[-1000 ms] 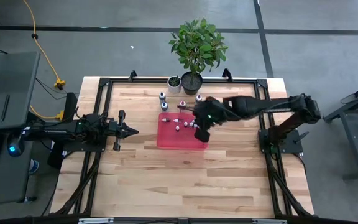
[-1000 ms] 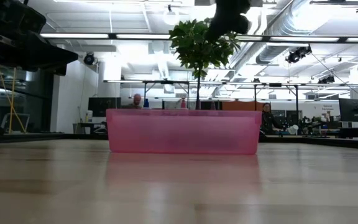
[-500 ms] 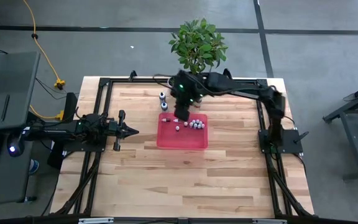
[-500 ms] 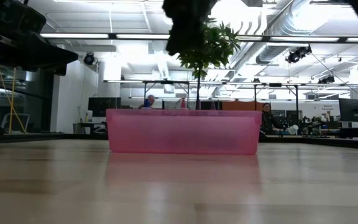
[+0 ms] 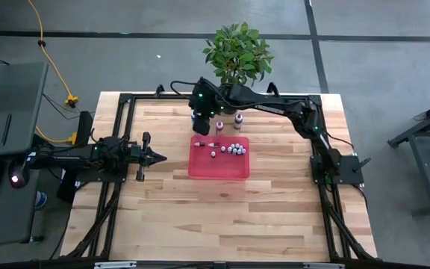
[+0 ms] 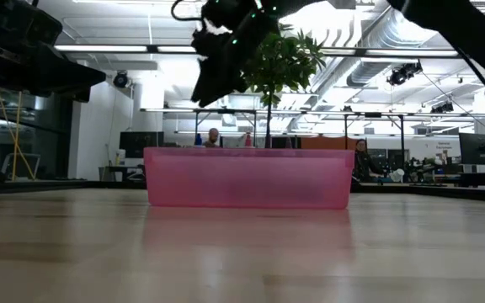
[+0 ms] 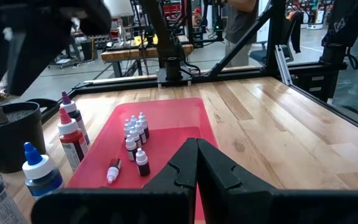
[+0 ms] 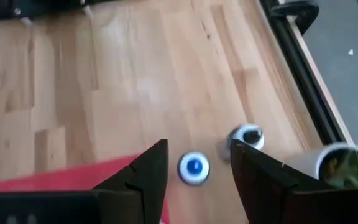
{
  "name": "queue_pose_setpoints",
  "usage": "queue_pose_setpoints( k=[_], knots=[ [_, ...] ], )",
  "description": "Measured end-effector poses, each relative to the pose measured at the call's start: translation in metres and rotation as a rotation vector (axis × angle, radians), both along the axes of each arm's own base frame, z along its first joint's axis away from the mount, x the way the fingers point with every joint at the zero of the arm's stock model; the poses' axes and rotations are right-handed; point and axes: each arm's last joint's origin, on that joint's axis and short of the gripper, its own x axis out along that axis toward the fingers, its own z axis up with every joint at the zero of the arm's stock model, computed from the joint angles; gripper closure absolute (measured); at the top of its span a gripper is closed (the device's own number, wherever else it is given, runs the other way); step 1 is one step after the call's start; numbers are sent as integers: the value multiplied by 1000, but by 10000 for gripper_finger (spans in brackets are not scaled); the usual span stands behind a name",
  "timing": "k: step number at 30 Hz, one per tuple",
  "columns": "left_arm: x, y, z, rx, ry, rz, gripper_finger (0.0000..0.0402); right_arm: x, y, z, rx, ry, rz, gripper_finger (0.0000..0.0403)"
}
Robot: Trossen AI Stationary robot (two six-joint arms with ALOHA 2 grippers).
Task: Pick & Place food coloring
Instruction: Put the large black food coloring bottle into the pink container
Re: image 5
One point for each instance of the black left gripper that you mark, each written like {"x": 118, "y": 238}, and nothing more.
{"x": 146, "y": 157}

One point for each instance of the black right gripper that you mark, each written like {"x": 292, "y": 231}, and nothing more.
{"x": 205, "y": 101}

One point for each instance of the large pink food coloring bottle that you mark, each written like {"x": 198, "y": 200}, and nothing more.
{"x": 219, "y": 126}

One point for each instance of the large purple food coloring bottle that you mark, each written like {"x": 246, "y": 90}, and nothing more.
{"x": 238, "y": 120}

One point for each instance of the small dark red coloring bottle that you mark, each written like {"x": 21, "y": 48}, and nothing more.
{"x": 212, "y": 144}

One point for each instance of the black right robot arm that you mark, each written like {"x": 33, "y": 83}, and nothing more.
{"x": 274, "y": 106}

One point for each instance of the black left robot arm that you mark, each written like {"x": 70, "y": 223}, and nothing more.
{"x": 69, "y": 160}

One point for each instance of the leafy plant in black pot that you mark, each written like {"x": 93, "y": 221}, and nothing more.
{"x": 237, "y": 56}

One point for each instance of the pink translucent plastic bin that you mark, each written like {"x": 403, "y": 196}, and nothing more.
{"x": 218, "y": 168}

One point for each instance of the black curved panel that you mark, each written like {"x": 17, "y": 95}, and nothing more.
{"x": 84, "y": 127}

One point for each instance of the black stand foot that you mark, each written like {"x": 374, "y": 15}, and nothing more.
{"x": 65, "y": 187}

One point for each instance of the blue and white object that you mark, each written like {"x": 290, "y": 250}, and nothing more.
{"x": 40, "y": 200}

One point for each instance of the black computer mouse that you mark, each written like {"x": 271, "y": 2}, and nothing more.
{"x": 18, "y": 177}

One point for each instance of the black pen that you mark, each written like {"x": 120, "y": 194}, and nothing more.
{"x": 6, "y": 130}

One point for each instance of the dark grey desk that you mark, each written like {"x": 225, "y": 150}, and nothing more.
{"x": 9, "y": 224}

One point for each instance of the black base lever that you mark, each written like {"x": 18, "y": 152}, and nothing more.
{"x": 362, "y": 164}

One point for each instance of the dark metal stand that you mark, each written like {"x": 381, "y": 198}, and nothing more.
{"x": 426, "y": 175}

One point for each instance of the black metal table frame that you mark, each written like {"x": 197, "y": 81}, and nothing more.
{"x": 162, "y": 96}

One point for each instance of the black frame clamp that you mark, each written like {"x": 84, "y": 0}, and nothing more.
{"x": 273, "y": 89}
{"x": 159, "y": 90}

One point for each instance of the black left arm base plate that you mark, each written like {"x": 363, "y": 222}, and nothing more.
{"x": 99, "y": 177}

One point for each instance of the silver metal bracket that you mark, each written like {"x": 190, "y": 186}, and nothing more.
{"x": 323, "y": 266}
{"x": 115, "y": 265}

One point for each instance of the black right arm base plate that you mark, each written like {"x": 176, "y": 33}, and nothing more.
{"x": 349, "y": 170}

